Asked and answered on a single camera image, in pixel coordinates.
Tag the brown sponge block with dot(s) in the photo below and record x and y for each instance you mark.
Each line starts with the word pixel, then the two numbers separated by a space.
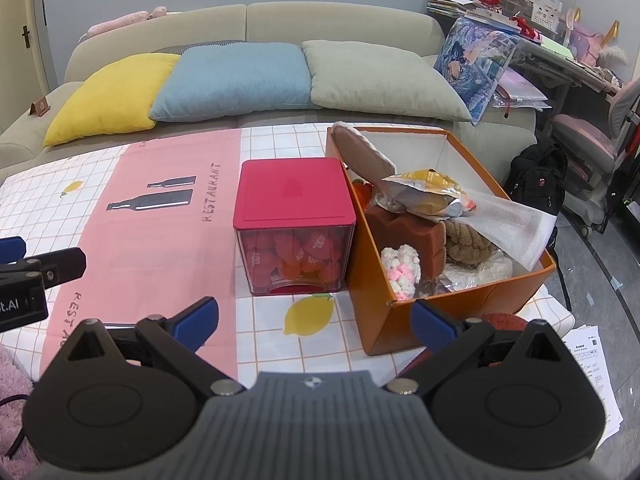
pixel 400 240

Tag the cream door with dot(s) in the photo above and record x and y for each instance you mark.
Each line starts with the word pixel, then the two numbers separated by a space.
pixel 20 70

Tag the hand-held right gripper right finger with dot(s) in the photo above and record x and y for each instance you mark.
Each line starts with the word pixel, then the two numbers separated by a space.
pixel 432 325

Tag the long pink plush toy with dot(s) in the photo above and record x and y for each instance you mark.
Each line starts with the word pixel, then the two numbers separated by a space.
pixel 120 22

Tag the grey study desk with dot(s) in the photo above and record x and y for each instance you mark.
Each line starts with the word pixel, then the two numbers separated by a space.
pixel 560 60

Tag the beige oval insole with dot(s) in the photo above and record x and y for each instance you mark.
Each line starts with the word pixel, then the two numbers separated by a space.
pixel 360 152

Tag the stack of books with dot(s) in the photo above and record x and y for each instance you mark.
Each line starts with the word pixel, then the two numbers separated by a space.
pixel 465 7

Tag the yellow pillow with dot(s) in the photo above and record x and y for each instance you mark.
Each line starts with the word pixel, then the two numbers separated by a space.
pixel 110 100

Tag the beige pillow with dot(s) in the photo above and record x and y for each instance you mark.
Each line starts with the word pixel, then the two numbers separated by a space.
pixel 380 80

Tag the pink and white crochet toy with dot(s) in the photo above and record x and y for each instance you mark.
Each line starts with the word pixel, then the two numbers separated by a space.
pixel 400 270

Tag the printed paper sheets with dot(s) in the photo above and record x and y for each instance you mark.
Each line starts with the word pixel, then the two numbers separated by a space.
pixel 600 385

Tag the black backpack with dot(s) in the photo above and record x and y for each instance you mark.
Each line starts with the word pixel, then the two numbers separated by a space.
pixel 537 180

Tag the clear container with red lid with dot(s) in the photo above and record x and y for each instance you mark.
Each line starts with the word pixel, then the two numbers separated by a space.
pixel 290 190

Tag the pink notebooks pile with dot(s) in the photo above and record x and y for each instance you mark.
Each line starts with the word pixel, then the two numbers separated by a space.
pixel 520 87

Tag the red crochet fruit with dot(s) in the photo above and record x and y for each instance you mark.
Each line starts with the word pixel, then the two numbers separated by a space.
pixel 362 190

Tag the orange cardboard box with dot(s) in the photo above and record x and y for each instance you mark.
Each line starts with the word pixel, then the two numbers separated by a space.
pixel 390 325

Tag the beige sofa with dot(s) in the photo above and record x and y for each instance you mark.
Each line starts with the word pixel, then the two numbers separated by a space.
pixel 280 20

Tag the desk calendar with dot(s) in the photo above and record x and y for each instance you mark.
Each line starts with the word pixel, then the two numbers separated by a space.
pixel 546 12

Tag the pink fluffy cloth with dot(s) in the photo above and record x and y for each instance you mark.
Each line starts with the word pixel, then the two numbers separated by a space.
pixel 15 380

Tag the small brown stand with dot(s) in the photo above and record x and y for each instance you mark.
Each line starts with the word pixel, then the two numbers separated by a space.
pixel 40 107

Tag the red ornament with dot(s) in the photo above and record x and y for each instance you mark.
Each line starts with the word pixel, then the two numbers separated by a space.
pixel 527 27

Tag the pink desk chair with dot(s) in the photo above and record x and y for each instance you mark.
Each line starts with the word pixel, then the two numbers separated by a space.
pixel 585 135

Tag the blue printed pillow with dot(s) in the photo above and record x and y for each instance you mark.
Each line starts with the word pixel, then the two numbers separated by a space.
pixel 470 60

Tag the yellow snack bag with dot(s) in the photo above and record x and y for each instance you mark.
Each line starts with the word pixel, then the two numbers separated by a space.
pixel 425 195

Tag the clear plastic bag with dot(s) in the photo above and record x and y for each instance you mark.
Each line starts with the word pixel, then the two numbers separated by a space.
pixel 480 272

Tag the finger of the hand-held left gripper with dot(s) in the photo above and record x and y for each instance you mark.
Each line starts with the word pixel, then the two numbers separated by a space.
pixel 12 249
pixel 60 265

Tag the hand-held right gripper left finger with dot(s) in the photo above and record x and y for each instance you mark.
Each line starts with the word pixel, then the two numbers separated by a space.
pixel 197 322

